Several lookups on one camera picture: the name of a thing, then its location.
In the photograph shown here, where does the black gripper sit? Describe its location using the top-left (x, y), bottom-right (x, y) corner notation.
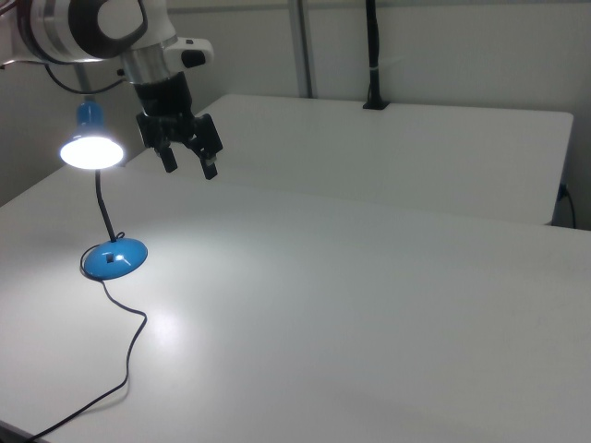
top-left (130, 72), bottom-right (225, 182)

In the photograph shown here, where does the blue gooseneck desk lamp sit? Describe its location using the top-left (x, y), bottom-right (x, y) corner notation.
top-left (59, 100), bottom-right (150, 281)

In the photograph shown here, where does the slanted grey metal frame post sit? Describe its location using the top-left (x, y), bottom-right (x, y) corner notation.
top-left (74, 63), bottom-right (95, 97)

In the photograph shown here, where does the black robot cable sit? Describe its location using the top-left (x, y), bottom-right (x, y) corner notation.
top-left (44, 63), bottom-right (127, 96)

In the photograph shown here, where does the upright grey metal frame post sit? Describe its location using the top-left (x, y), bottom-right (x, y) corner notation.
top-left (287, 0), bottom-right (320, 99)

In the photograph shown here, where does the thin black lamp cord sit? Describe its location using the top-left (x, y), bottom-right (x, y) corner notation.
top-left (28, 230), bottom-right (149, 440)

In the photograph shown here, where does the black clamped camera pole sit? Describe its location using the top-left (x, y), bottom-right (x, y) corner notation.
top-left (361, 0), bottom-right (392, 112)

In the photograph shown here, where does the black cable at table edge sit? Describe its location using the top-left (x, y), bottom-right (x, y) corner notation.
top-left (557, 183), bottom-right (578, 229)

